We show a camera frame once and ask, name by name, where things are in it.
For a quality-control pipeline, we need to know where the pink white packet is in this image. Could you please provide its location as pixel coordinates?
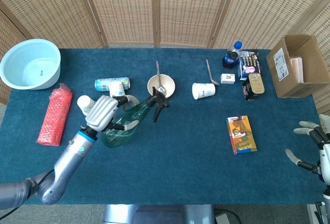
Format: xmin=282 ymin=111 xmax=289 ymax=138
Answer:
xmin=290 ymin=57 xmax=305 ymax=83

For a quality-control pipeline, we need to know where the yellow orange flat box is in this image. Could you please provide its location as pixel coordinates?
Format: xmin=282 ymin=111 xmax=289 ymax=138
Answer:
xmin=226 ymin=115 xmax=258 ymax=156

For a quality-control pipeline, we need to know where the wood rattan folding screen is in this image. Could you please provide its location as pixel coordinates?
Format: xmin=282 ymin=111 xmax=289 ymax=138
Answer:
xmin=0 ymin=0 xmax=330 ymax=115

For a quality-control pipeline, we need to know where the metal spoon with round scoop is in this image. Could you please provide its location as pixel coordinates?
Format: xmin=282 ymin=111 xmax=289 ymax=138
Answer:
xmin=155 ymin=60 xmax=166 ymax=93

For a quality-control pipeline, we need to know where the white paper cup small print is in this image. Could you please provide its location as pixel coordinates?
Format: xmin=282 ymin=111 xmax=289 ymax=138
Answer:
xmin=191 ymin=82 xmax=216 ymax=100

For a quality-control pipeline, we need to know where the paper cup green fern print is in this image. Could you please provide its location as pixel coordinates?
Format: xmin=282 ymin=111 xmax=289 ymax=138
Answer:
xmin=76 ymin=95 xmax=96 ymax=117

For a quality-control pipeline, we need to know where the open cardboard box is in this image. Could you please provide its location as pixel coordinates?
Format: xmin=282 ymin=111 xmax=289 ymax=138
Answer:
xmin=266 ymin=33 xmax=330 ymax=99

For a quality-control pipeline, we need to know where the paper cup blue flower print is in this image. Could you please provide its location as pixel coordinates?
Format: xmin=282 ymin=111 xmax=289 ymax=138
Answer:
xmin=108 ymin=80 xmax=124 ymax=98

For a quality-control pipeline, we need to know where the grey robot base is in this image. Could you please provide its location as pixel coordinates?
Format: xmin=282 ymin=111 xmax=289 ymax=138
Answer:
xmin=102 ymin=204 xmax=215 ymax=224

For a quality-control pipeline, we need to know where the red bubble wrap roll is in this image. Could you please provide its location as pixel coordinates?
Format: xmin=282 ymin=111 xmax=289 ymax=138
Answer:
xmin=36 ymin=82 xmax=74 ymax=147

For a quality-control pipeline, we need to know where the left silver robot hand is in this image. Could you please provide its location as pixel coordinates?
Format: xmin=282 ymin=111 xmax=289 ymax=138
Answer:
xmin=84 ymin=94 xmax=142 ymax=132

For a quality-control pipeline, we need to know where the black gold meat tin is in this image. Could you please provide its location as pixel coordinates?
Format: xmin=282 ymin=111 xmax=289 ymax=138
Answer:
xmin=241 ymin=73 xmax=266 ymax=102

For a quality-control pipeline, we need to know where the green spray bottle black trigger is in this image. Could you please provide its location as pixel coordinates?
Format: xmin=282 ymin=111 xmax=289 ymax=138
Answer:
xmin=101 ymin=87 xmax=171 ymax=149

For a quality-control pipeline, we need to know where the small white box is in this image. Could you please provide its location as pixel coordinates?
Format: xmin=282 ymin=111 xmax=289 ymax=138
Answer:
xmin=220 ymin=73 xmax=236 ymax=85

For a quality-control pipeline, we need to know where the blue carpet table cover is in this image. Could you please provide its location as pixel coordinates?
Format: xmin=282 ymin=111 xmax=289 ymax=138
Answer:
xmin=0 ymin=47 xmax=326 ymax=205

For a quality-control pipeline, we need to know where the green white drink can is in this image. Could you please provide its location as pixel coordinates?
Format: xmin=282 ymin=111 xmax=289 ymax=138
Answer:
xmin=94 ymin=77 xmax=131 ymax=93

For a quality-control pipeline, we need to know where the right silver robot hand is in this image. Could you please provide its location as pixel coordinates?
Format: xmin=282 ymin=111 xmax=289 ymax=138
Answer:
xmin=285 ymin=114 xmax=330 ymax=186

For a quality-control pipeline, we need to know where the blue white carton box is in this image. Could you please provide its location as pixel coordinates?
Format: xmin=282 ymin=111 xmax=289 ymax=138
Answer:
xmin=237 ymin=50 xmax=262 ymax=81

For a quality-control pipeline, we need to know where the light blue plastic basin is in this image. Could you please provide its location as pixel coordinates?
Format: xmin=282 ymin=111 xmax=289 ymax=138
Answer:
xmin=0 ymin=38 xmax=61 ymax=91

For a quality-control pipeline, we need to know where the beige bowl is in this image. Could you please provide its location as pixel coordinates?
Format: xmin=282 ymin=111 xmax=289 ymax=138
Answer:
xmin=147 ymin=74 xmax=176 ymax=100

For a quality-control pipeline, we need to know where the metal spoon with bent head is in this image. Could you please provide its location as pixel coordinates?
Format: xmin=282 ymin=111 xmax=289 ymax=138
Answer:
xmin=205 ymin=59 xmax=220 ymax=87

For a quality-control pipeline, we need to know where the cola bottle blue cap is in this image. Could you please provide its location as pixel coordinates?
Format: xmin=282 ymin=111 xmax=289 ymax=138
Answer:
xmin=222 ymin=41 xmax=243 ymax=69

